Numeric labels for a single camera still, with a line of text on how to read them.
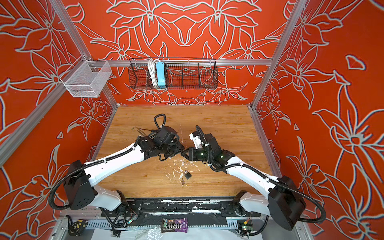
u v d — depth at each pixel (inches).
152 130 40.8
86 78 36.2
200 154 26.2
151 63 34.4
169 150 25.8
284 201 15.5
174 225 26.7
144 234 26.4
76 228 26.0
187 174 32.9
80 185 15.5
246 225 27.3
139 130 41.0
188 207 29.2
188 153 29.2
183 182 32.0
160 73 35.4
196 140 28.1
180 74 38.4
